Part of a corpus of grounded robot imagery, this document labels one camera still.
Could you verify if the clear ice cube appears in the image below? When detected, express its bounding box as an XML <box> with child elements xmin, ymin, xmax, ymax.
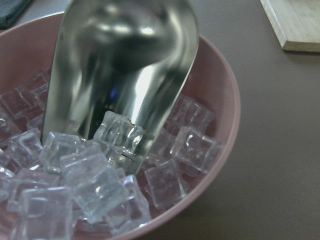
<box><xmin>93</xmin><ymin>111</ymin><xmax>144</xmax><ymax>154</ymax></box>

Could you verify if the metal ice scoop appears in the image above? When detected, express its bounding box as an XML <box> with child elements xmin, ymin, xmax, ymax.
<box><xmin>41</xmin><ymin>0</ymin><xmax>199</xmax><ymax>174</ymax></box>

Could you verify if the pile of ice cubes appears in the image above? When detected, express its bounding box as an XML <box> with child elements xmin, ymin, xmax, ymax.
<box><xmin>0</xmin><ymin>68</ymin><xmax>221</xmax><ymax>240</ymax></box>

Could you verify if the pink bowl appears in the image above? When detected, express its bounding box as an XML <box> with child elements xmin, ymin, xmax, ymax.
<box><xmin>0</xmin><ymin>13</ymin><xmax>241</xmax><ymax>240</ymax></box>

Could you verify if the bamboo cutting board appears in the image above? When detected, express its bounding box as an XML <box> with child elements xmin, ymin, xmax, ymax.
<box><xmin>260</xmin><ymin>0</ymin><xmax>320</xmax><ymax>53</ymax></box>

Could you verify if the dark grey folded cloth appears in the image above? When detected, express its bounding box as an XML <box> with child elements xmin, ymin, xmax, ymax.
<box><xmin>0</xmin><ymin>0</ymin><xmax>32</xmax><ymax>30</ymax></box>

